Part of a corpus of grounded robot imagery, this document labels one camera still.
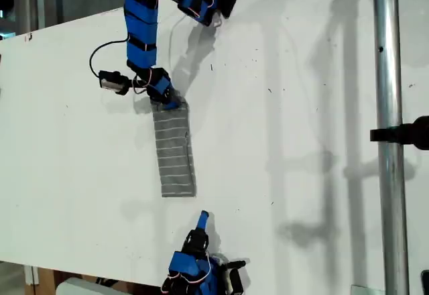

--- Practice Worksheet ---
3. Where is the white box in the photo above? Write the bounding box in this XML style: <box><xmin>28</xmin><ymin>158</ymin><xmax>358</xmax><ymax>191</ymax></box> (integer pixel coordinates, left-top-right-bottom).
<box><xmin>55</xmin><ymin>277</ymin><xmax>135</xmax><ymax>295</ymax></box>

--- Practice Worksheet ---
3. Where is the black clamp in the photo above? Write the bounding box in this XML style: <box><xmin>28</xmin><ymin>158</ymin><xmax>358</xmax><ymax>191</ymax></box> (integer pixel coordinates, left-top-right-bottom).
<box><xmin>369</xmin><ymin>115</ymin><xmax>429</xmax><ymax>150</ymax></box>

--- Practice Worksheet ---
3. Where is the gripper's camera box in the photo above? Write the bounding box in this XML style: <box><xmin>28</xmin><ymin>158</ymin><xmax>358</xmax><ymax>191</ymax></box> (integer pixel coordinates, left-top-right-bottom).
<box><xmin>221</xmin><ymin>257</ymin><xmax>247</xmax><ymax>294</ymax></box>
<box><xmin>98</xmin><ymin>70</ymin><xmax>132</xmax><ymax>96</ymax></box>

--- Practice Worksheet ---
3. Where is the camera's black cable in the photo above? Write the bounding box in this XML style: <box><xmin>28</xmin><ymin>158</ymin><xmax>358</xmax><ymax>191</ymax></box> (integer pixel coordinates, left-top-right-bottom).
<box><xmin>89</xmin><ymin>39</ymin><xmax>130</xmax><ymax>75</ymax></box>

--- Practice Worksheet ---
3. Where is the steel post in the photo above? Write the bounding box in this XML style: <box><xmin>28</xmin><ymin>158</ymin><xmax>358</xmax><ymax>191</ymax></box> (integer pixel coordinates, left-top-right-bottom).
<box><xmin>371</xmin><ymin>0</ymin><xmax>412</xmax><ymax>295</ymax></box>

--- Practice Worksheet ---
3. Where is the grey striped towel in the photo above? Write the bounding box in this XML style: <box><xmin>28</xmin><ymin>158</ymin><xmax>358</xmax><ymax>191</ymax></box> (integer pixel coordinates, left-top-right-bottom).
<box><xmin>150</xmin><ymin>98</ymin><xmax>197</xmax><ymax>198</ymax></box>

